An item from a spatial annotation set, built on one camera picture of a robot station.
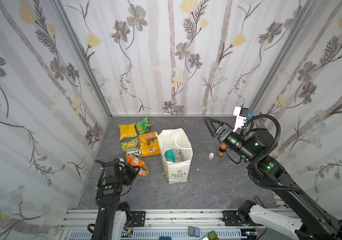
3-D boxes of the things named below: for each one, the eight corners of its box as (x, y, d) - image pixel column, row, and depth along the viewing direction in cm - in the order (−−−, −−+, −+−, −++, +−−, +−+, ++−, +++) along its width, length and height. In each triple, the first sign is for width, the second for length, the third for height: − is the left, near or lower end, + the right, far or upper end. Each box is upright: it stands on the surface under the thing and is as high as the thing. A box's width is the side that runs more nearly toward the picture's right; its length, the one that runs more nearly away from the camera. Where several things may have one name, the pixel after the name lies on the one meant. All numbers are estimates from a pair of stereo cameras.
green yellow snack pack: (124, 162, 95) (123, 160, 93) (122, 144, 104) (121, 141, 102) (143, 157, 98) (142, 155, 95) (139, 139, 107) (138, 137, 104)
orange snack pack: (141, 157, 98) (140, 152, 93) (140, 139, 107) (138, 134, 102) (161, 153, 100) (160, 149, 95) (158, 136, 109) (157, 131, 104)
